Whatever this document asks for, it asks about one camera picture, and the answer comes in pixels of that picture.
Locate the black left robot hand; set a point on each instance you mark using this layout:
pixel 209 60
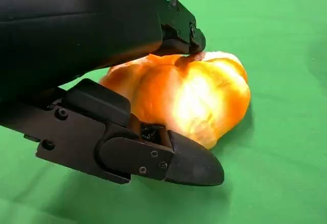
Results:
pixel 64 30

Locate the orange and white bread roll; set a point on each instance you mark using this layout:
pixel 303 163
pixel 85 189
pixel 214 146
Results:
pixel 204 94

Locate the green table cloth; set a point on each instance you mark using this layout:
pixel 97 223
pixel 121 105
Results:
pixel 281 132

